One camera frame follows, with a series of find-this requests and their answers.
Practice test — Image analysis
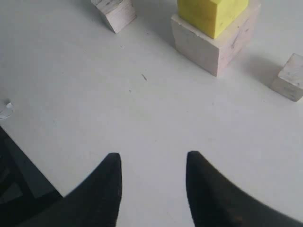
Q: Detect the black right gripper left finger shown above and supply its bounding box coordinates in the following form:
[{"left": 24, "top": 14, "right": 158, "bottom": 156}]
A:
[{"left": 20, "top": 153, "right": 122, "bottom": 227}]

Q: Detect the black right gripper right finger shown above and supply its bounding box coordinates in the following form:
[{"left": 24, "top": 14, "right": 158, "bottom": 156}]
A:
[{"left": 186, "top": 151, "right": 303, "bottom": 227}]

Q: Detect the large pale wooden cube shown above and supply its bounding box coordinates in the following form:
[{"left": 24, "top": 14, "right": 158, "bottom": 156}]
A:
[{"left": 171, "top": 0, "right": 261, "bottom": 76}]

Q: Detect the yellow cube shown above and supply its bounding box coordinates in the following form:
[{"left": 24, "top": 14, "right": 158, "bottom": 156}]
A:
[{"left": 177, "top": 0, "right": 249, "bottom": 39}]

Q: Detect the medium grey wooden cube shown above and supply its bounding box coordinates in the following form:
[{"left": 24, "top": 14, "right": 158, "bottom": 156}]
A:
[{"left": 90, "top": 0, "right": 137, "bottom": 34}]

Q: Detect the white tape scrap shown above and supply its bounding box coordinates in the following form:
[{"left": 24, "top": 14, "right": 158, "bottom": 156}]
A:
[{"left": 0, "top": 102, "right": 14, "bottom": 121}]

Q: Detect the small pale wooden cube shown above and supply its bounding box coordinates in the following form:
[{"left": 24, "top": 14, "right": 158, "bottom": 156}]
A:
[{"left": 270, "top": 53, "right": 303, "bottom": 102}]

